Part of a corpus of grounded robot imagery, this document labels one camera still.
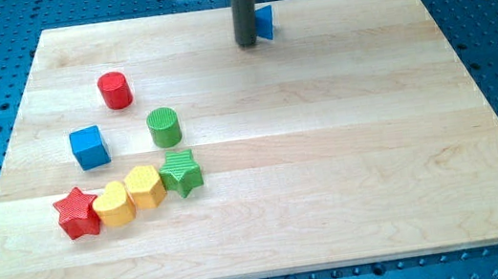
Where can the yellow hexagon block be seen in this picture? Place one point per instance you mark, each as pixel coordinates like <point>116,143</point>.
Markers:
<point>145,186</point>

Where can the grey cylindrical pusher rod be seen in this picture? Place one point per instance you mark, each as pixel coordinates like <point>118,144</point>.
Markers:
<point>243,20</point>

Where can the yellow heart block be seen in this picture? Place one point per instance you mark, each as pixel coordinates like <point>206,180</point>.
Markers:
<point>114,206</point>

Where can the red cylinder block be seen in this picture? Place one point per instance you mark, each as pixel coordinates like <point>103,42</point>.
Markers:
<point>115,90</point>

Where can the green star block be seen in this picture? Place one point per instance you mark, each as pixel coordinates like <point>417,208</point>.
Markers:
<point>181,173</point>

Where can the red star block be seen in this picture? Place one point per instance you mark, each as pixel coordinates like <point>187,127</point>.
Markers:
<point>76,215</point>

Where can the green cylinder block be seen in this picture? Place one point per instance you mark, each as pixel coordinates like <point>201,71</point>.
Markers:
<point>164,127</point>

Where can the blue cube block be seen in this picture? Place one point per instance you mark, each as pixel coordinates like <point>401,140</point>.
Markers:
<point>89,148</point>

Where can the blue triangle block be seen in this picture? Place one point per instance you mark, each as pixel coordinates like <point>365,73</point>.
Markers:
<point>264,23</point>

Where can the light wooden board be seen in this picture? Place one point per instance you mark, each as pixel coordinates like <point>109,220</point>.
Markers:
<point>356,135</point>

